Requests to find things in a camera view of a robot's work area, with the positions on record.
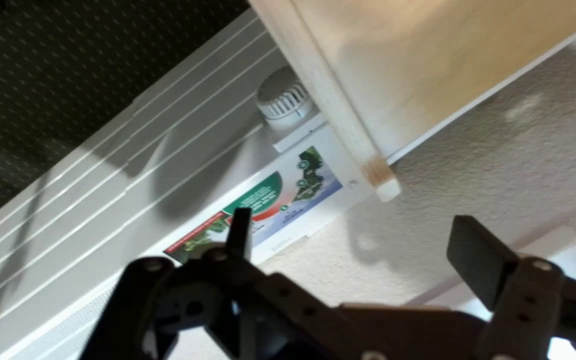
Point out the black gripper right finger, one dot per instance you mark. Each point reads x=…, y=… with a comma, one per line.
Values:
x=481, y=259

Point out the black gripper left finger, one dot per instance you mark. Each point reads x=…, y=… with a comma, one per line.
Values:
x=239, y=242

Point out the wooden top drawer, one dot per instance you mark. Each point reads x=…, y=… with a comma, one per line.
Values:
x=393, y=72

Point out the green white radiator label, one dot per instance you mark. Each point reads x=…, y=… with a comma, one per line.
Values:
x=297, y=185

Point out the white radiator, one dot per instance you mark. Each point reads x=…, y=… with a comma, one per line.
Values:
x=177, y=156

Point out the white radiator thermostat knob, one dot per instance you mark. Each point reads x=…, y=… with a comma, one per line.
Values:
x=282, y=99

